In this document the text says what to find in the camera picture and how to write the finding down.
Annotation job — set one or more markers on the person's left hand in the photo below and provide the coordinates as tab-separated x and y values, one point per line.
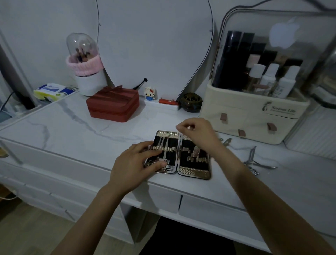
131	170

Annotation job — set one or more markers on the person's right hand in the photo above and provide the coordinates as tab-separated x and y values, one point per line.
204	136

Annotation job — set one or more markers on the ornate silver nail clipper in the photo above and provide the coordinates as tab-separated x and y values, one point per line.
195	153

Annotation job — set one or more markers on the manicure set case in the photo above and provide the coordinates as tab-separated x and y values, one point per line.
194	173

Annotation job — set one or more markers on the small silver nail clipper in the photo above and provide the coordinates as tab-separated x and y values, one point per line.
170	167

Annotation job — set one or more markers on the pile of manicure tools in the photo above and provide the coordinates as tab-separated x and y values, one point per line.
252	164

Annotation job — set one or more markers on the person's left forearm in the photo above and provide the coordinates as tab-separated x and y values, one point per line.
94	226

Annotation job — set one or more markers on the person's right forearm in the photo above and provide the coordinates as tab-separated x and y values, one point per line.
267	210

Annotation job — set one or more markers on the red jewelry box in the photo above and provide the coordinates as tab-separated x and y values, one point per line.
113	103

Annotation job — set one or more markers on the white ribbed storage box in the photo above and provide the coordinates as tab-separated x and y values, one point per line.
315	136

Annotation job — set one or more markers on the dark round incense burner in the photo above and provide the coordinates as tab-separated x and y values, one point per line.
191	103

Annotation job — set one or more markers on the cream cosmetic organizer clear lid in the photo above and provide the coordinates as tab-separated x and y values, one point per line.
241	118

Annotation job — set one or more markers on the small red lighter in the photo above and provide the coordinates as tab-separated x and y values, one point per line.
168	101

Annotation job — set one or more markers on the white mirror base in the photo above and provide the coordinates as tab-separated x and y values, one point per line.
161	107

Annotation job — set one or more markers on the white cat figurine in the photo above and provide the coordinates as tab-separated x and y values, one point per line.
150	94

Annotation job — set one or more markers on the clear bottle white cap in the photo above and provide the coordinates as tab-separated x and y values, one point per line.
255	74

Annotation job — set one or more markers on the white side cabinet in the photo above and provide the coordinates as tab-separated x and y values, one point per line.
52	184

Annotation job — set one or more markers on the black ball-tipped stick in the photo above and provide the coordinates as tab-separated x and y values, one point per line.
140	83

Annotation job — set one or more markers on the slim white lotion bottle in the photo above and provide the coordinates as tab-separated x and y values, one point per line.
269	78

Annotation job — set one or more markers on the pink capped bottle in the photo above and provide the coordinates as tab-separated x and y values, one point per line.
252	60

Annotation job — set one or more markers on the white brush holder clear dome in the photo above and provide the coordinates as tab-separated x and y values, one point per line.
90	85

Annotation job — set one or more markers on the wide white lotion bottle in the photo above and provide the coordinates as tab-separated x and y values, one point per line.
286	82

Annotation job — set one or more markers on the heart-shaped white mirror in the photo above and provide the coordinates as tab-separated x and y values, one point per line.
155	44

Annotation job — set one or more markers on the blue yellow tissue packet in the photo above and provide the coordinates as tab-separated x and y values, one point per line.
52	92

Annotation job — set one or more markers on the pink knitted headband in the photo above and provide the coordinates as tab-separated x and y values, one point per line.
86	67

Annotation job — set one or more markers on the bunch of makeup brushes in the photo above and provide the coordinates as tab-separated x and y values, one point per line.
82	55

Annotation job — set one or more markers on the black plug adapter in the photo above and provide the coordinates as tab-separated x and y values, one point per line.
26	101

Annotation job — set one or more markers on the white stacked tray organizer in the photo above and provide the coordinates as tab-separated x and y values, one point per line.
325	92

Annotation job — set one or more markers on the grey framed panel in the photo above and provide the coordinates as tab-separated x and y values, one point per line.
13	73

